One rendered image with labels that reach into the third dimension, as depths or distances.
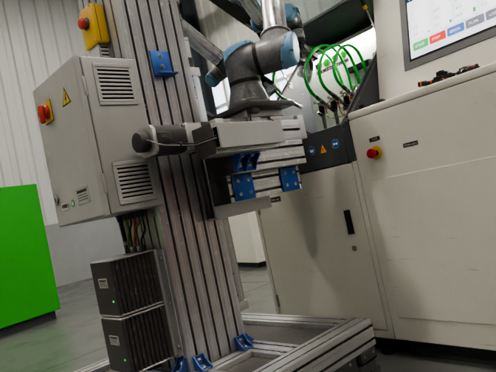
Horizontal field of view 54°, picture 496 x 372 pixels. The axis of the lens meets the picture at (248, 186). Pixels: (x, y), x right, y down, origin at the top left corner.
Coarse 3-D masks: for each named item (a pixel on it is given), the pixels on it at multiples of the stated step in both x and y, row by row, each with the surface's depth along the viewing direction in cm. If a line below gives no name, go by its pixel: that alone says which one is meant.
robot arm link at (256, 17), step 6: (240, 0) 200; (246, 0) 199; (252, 0) 202; (258, 0) 206; (246, 6) 204; (252, 6) 205; (258, 6) 208; (252, 12) 209; (258, 12) 211; (252, 18) 216; (258, 18) 216; (252, 24) 225; (258, 24) 222; (258, 30) 226
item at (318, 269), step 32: (288, 192) 225; (320, 192) 209; (352, 192) 195; (288, 224) 228; (320, 224) 212; (352, 224) 197; (288, 256) 231; (320, 256) 214; (352, 256) 200; (288, 288) 235; (320, 288) 217; (352, 288) 203; (384, 320) 192
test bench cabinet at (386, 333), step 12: (324, 168) 208; (360, 180) 191; (360, 192) 192; (264, 240) 244; (372, 240) 191; (264, 252) 245; (372, 252) 192; (384, 288) 190; (384, 300) 191; (384, 336) 193; (384, 348) 196
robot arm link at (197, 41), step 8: (184, 24) 214; (184, 32) 215; (192, 32) 216; (192, 40) 217; (200, 40) 217; (208, 40) 220; (200, 48) 219; (208, 48) 219; (216, 48) 221; (208, 56) 221; (216, 56) 221; (216, 64) 224; (224, 72) 226
